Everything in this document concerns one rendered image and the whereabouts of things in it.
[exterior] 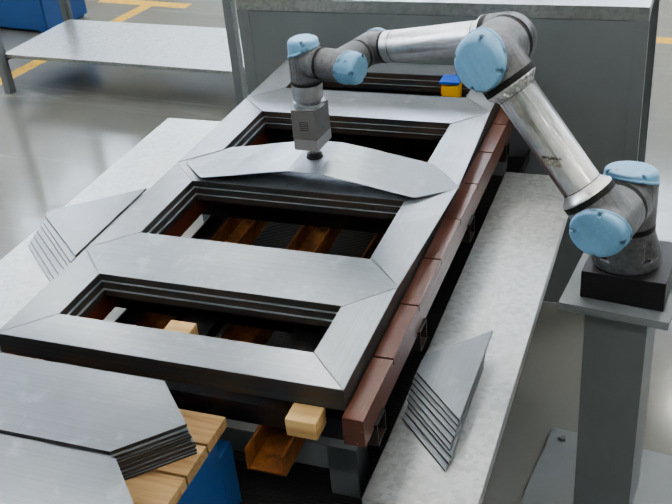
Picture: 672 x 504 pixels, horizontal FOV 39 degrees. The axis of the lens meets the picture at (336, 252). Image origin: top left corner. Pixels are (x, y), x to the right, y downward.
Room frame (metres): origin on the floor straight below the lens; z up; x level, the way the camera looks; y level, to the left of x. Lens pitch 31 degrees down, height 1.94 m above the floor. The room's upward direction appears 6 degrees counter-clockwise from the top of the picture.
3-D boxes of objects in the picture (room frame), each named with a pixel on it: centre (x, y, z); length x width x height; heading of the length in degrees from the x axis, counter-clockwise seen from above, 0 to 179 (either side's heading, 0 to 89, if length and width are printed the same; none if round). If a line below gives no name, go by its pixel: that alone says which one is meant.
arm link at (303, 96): (2.17, 0.03, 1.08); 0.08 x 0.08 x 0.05
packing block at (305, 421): (1.32, 0.08, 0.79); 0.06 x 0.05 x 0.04; 67
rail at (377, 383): (2.02, -0.31, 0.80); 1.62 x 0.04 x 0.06; 157
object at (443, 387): (1.48, -0.18, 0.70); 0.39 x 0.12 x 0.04; 157
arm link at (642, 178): (1.81, -0.64, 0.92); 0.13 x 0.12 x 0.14; 143
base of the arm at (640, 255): (1.82, -0.65, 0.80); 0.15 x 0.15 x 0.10
